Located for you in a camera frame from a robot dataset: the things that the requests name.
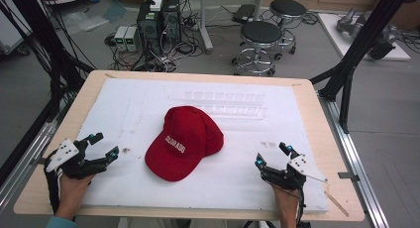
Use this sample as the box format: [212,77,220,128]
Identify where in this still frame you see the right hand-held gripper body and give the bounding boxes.
[262,154,329,192]

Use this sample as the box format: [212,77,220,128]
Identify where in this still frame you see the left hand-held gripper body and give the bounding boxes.
[45,138,111,180]

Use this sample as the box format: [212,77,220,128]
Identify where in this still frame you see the red baseball cap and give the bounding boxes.
[144,105,225,183]

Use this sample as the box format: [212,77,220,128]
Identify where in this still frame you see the person's left hand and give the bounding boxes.
[56,172,96,220]

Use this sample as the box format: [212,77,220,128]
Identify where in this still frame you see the person's right hand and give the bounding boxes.
[270,183,300,224]

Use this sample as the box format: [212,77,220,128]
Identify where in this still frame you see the white foam board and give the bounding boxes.
[76,77,330,213]

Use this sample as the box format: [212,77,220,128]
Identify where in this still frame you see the thin wooden stick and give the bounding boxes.
[324,188,351,218]

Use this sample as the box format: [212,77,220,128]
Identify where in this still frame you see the white power supply unit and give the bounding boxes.
[114,25,129,53]
[124,26,142,53]

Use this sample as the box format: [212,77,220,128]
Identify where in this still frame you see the black round stool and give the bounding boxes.
[268,0,308,57]
[231,20,284,78]

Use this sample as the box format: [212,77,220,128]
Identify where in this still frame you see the clear plastic sheet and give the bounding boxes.
[61,2,128,33]

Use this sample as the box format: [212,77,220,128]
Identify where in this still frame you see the black computer tower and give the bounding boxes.
[136,0,163,55]
[160,0,183,46]

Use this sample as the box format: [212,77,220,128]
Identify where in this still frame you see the white floor platform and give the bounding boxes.
[317,12,412,62]

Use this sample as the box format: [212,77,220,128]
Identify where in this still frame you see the black flat box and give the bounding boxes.
[231,3,258,25]

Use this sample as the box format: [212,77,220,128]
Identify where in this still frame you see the grey stand leg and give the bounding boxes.
[197,0,215,55]

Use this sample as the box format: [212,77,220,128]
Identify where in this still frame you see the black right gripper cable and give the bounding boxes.
[294,184,312,228]

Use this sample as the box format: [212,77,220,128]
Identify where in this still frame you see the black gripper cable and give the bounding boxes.
[294,184,312,228]
[43,151,63,216]

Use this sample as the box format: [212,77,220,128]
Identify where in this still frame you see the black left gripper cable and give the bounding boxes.
[43,151,63,216]

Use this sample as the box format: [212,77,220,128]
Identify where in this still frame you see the aluminium rail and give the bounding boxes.
[317,94,391,228]
[0,119,63,210]

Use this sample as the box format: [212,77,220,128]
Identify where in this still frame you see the small metal bracket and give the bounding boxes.
[337,171,362,183]

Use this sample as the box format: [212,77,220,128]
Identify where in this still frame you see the tangle of floor cables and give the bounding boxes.
[103,9,207,73]

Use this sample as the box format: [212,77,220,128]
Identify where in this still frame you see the black metal frame with cables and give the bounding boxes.
[0,0,97,124]

